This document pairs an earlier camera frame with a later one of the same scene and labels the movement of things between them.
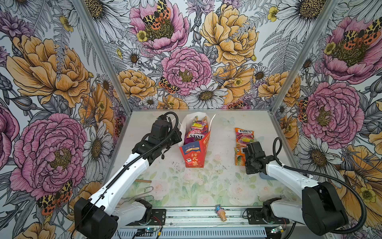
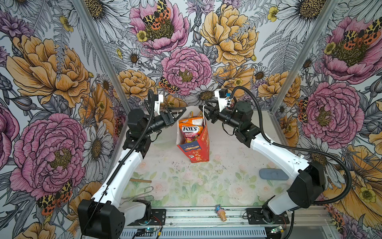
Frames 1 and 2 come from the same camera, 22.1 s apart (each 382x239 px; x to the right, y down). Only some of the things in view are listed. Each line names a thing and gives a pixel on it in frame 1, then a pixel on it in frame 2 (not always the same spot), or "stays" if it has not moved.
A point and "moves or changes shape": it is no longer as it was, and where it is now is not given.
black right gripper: [249, 170] -> [213, 111]
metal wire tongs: [147, 189] stays
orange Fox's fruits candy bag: [243, 137] moves or changes shape
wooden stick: [143, 180] stays
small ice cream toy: [221, 212] stays
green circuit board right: [277, 229] stays
